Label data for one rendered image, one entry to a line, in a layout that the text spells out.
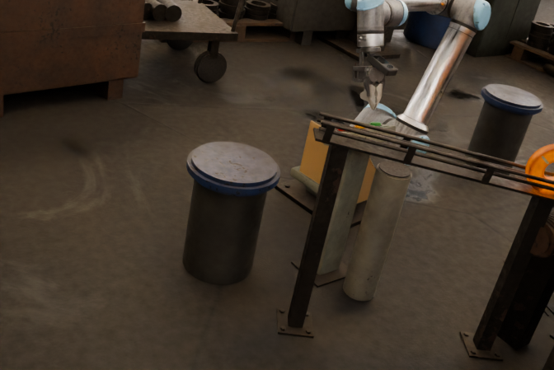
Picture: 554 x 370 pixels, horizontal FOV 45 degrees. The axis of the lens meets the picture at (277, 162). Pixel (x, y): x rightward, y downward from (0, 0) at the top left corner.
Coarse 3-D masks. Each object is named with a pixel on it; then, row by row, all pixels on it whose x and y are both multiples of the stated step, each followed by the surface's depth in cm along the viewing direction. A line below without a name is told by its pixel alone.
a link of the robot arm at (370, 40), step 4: (360, 36) 225; (364, 36) 223; (368, 36) 223; (372, 36) 222; (376, 36) 223; (380, 36) 223; (360, 40) 225; (364, 40) 223; (368, 40) 223; (372, 40) 223; (376, 40) 223; (380, 40) 224; (360, 44) 225; (364, 44) 224; (368, 44) 223; (372, 44) 223; (376, 44) 223; (380, 44) 224
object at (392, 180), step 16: (384, 176) 218; (400, 176) 217; (384, 192) 220; (400, 192) 220; (368, 208) 227; (384, 208) 222; (400, 208) 225; (368, 224) 228; (384, 224) 225; (368, 240) 229; (384, 240) 228; (352, 256) 237; (368, 256) 231; (384, 256) 233; (352, 272) 238; (368, 272) 234; (352, 288) 239; (368, 288) 238
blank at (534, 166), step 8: (552, 144) 195; (536, 152) 196; (544, 152) 193; (552, 152) 193; (528, 160) 197; (536, 160) 194; (544, 160) 194; (552, 160) 194; (528, 168) 196; (536, 168) 196; (544, 168) 196; (544, 176) 197; (552, 176) 200; (544, 184) 198; (544, 192) 199; (552, 192) 199
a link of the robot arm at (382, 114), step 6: (366, 108) 294; (378, 108) 290; (384, 108) 290; (360, 114) 294; (366, 114) 291; (372, 114) 290; (378, 114) 289; (384, 114) 290; (390, 114) 290; (360, 120) 290; (366, 120) 289; (372, 120) 288; (378, 120) 287; (384, 120) 286; (390, 120) 286
